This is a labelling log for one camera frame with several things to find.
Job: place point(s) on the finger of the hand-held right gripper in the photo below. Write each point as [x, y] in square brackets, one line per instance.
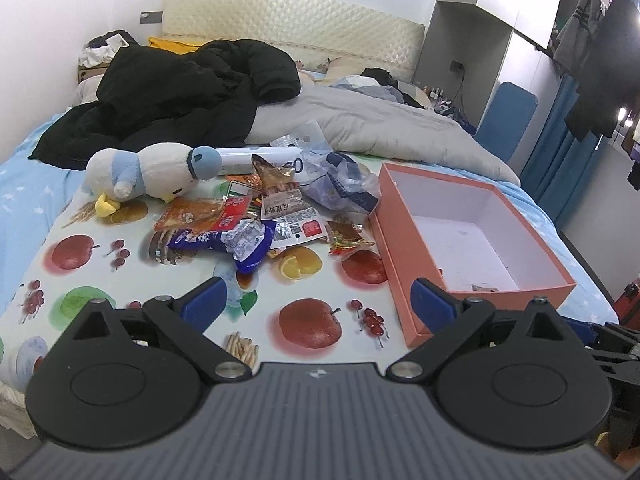
[585, 331]

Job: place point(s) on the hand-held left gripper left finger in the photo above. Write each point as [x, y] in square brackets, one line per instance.
[202, 302]

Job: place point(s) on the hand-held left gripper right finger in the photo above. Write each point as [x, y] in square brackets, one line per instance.
[432, 305]

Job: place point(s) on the salmon pink cardboard box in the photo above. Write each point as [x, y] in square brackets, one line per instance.
[460, 245]

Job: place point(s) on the blue snack packet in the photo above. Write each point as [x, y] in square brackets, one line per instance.
[245, 247]

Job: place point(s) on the orange snack packet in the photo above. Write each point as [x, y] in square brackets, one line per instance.
[187, 215]

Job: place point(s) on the brown bar snack packet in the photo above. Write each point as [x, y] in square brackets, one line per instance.
[345, 229]

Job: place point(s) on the grey white snack packet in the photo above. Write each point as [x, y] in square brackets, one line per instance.
[300, 225]

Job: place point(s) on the orange-brown snack packet white label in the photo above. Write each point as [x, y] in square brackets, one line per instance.
[272, 175]

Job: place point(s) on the fruit print mat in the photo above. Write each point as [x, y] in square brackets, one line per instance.
[165, 270]

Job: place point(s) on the red suitcase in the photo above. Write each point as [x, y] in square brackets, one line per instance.
[631, 299]

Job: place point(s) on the white and blue plush duck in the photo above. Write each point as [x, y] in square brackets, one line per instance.
[155, 172]

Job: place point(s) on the white tube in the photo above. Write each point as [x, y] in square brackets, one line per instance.
[240, 160]

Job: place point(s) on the clear plastic bag blue print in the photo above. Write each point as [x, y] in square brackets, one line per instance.
[340, 180]

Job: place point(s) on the blue curtain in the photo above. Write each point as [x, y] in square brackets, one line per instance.
[555, 155]

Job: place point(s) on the grey pillow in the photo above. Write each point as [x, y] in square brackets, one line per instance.
[390, 125]

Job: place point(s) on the blue chair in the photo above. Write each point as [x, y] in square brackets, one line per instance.
[507, 120]

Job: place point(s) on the black puffer jacket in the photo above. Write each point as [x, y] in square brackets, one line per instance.
[175, 90]

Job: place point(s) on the pile of dark blue clothes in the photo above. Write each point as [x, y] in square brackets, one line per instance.
[385, 85]

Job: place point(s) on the brown cardboard box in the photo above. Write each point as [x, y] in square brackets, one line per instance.
[89, 74]

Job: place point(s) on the floral pillow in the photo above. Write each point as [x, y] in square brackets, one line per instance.
[317, 70]

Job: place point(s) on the yellow pillow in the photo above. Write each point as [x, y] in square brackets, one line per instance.
[170, 44]

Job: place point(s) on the black hanging garment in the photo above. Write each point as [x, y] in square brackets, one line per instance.
[607, 70]

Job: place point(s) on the pile of white black clothes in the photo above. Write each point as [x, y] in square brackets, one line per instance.
[102, 47]

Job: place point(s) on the cream padded headboard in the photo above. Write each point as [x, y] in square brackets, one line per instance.
[300, 25]

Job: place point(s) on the grey striped hanging hoodie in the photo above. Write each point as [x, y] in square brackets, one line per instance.
[577, 35]

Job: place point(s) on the black wall socket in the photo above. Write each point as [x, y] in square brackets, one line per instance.
[456, 66]

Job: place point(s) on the dark wall switch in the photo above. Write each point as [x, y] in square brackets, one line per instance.
[151, 18]

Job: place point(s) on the grey wall cabinet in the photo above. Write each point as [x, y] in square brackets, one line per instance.
[495, 0]

